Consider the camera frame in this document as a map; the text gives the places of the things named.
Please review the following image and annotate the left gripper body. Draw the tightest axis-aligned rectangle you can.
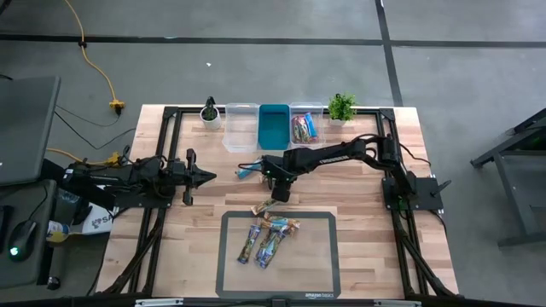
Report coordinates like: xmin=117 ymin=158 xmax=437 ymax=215
xmin=171 ymin=148 xmax=201 ymax=206

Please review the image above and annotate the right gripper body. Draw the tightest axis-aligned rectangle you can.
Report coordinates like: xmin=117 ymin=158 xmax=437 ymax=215
xmin=258 ymin=153 xmax=299 ymax=204

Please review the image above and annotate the bright blue granola bar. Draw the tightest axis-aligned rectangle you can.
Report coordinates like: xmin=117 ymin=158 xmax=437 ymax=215
xmin=234 ymin=158 xmax=265 ymax=180

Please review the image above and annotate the small green snack bar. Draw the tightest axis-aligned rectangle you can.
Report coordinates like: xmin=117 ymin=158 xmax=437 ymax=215
xmin=250 ymin=196 xmax=282 ymax=216

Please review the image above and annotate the red blue granola bar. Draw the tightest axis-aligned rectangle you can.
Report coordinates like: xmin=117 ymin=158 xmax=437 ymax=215
xmin=298 ymin=115 xmax=311 ymax=144
xmin=305 ymin=112 xmax=319 ymax=138

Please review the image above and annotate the blue green granola bar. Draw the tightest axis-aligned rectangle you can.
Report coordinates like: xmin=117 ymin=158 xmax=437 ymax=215
xmin=263 ymin=229 xmax=288 ymax=257
xmin=254 ymin=240 xmax=276 ymax=269
xmin=236 ymin=223 xmax=262 ymax=265

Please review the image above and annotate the teal plastic bin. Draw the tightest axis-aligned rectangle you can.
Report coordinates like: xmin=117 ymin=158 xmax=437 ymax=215
xmin=257 ymin=103 xmax=292 ymax=151

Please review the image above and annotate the clear plastic bin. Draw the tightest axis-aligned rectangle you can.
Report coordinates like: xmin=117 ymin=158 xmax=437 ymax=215
xmin=288 ymin=101 xmax=327 ymax=154
xmin=221 ymin=101 xmax=260 ymax=154

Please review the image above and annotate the dark plant in white pot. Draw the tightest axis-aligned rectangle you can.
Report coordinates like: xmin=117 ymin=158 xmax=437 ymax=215
xmin=199 ymin=96 xmax=223 ymax=131

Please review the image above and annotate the grey-bordered beige silicone mat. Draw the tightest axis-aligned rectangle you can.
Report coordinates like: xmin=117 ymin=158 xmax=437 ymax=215
xmin=215 ymin=210 xmax=342 ymax=300

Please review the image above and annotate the leafy green plant white pot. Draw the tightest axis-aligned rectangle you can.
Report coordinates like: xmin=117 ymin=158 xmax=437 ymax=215
xmin=327 ymin=92 xmax=357 ymax=128

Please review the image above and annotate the white printed box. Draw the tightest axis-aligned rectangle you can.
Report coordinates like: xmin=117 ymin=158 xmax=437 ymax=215
xmin=67 ymin=203 xmax=120 ymax=236

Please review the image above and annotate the yellow white bottle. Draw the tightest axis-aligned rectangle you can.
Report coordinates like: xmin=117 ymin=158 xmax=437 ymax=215
xmin=45 ymin=219 xmax=72 ymax=244

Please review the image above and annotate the grey monitor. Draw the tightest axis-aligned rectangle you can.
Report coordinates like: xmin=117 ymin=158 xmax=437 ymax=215
xmin=0 ymin=75 xmax=61 ymax=188

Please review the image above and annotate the black mouse with blue light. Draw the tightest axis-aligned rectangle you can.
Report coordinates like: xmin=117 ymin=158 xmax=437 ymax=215
xmin=7 ymin=219 xmax=38 ymax=262

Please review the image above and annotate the dark grey desk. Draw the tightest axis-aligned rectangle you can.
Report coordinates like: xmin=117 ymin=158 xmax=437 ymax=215
xmin=0 ymin=178 xmax=59 ymax=289

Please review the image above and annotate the black keyboard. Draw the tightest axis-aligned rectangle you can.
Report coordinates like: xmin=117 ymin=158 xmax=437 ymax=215
xmin=0 ymin=204 xmax=14 ymax=255

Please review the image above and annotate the black metal table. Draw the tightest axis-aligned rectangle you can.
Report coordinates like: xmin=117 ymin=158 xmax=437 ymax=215
xmin=470 ymin=106 xmax=546 ymax=249

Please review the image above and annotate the short yellow cable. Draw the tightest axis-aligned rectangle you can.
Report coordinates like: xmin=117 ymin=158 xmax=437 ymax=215
xmin=45 ymin=147 xmax=123 ymax=167

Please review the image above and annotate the thin black floor cable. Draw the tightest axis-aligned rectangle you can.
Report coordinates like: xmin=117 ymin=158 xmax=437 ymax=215
xmin=54 ymin=104 xmax=137 ymax=151

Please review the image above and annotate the silver bracket strip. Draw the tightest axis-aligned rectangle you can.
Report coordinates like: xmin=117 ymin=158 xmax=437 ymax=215
xmin=373 ymin=299 xmax=423 ymax=307
xmin=134 ymin=298 xmax=184 ymax=307

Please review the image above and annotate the long yellow extension cable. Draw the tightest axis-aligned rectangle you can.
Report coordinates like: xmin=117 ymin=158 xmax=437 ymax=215
xmin=63 ymin=0 xmax=119 ymax=103

